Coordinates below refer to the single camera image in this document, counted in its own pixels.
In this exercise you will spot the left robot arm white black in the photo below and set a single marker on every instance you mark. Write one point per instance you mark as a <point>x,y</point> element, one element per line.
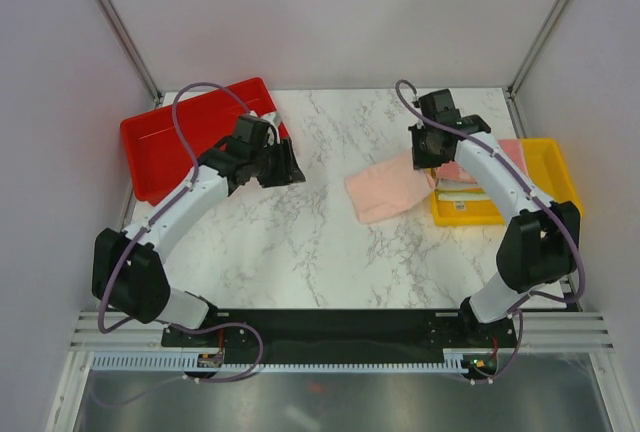
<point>128,268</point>

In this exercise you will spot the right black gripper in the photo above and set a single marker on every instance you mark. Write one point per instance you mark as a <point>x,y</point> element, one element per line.
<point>419,160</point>

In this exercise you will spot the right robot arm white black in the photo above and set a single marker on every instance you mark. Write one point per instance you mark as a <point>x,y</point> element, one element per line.
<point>541,242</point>

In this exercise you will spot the aluminium frame post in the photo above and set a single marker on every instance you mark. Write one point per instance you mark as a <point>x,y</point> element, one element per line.
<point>125,40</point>
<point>549,23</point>

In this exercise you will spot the white slotted cable duct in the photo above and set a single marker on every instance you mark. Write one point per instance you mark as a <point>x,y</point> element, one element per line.
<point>193,362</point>

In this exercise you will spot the pink striped towel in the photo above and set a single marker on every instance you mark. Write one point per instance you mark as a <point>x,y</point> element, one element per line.
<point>452,171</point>

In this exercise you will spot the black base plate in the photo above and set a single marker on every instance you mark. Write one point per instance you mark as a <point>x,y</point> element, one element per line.
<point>361,336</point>

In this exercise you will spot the right aluminium frame post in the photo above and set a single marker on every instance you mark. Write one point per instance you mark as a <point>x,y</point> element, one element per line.
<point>549,23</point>

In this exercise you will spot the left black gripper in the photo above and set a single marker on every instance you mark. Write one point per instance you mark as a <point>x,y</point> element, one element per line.
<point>288,170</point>

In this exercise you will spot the red plastic bin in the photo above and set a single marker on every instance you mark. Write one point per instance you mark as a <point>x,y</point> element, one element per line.
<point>157,159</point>

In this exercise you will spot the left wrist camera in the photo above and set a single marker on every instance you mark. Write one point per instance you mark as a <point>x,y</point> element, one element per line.
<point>272,117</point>

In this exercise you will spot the yellow plastic bin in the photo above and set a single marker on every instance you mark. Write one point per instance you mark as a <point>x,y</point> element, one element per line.
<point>546,168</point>

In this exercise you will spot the plain peach towel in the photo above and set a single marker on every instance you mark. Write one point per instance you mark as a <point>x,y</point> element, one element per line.
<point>388,189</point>

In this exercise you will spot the left aluminium frame post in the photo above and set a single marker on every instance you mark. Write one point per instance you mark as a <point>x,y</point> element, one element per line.
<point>125,40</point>

